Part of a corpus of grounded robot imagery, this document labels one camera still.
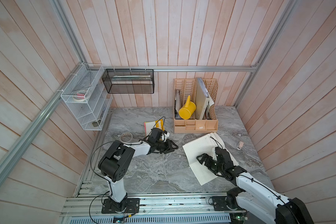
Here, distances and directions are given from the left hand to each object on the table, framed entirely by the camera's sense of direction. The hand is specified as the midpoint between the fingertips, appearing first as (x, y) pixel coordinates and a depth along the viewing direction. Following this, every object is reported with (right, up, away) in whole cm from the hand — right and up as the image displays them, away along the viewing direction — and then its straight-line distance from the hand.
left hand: (176, 150), depth 89 cm
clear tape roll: (-37, +7, +13) cm, 40 cm away
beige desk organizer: (+7, +46, +25) cm, 53 cm away
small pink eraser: (+44, +2, +5) cm, 45 cm away
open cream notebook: (+19, +2, +2) cm, 19 cm away
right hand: (+15, -6, -2) cm, 16 cm away
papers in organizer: (+24, +32, +7) cm, 40 cm away
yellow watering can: (+8, +25, +7) cm, 27 cm away
